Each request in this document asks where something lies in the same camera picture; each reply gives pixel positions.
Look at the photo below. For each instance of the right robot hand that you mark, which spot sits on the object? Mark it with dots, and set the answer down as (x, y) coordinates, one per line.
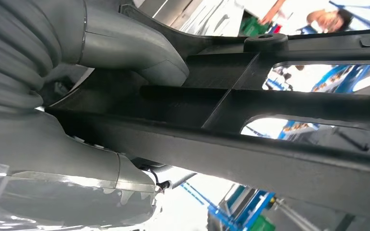
(76, 153)

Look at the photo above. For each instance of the blue metal shelf rack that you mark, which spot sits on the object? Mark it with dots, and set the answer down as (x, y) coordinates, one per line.
(252, 204)

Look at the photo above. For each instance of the green plastic crate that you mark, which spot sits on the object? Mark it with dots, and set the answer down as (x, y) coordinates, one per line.
(263, 224)
(252, 27)

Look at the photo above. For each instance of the person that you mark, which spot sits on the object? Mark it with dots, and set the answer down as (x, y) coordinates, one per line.
(328, 20)

